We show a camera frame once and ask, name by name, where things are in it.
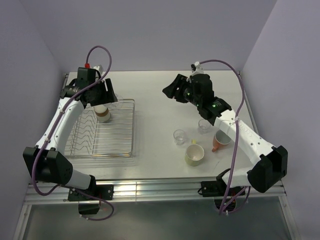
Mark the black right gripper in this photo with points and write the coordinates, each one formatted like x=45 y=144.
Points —
x=170 y=90

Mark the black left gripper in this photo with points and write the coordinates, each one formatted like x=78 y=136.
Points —
x=108 y=96

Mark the large clear glass tumbler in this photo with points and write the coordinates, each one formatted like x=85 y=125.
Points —
x=117 y=104

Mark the brown and white paper cup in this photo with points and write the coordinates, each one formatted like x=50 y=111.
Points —
x=102 y=113

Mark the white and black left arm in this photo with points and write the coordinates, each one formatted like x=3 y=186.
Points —
x=46 y=161

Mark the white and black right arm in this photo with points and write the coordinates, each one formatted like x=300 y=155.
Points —
x=269 y=162

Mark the small clear glass right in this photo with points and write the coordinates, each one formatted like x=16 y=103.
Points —
x=203 y=126

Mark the small clear glass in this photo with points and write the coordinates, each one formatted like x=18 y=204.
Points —
x=179 y=136
x=203 y=126

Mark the small clear glass middle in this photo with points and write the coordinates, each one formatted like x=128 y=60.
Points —
x=179 y=136

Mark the yellow-green ceramic mug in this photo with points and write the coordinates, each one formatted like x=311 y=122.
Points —
x=194 y=154

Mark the orange ceramic mug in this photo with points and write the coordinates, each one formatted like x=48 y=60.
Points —
x=220 y=140

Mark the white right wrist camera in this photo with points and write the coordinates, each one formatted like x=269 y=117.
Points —
x=196 y=68

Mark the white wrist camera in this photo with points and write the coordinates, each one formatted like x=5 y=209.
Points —
x=196 y=68
x=98 y=68

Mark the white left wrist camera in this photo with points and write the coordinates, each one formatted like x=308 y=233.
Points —
x=98 y=68

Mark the metal wire dish rack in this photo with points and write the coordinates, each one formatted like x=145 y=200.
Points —
x=114 y=138

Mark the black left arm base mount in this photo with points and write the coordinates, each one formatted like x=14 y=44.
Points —
x=89 y=203

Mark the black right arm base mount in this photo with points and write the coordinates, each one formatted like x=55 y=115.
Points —
x=216 y=188

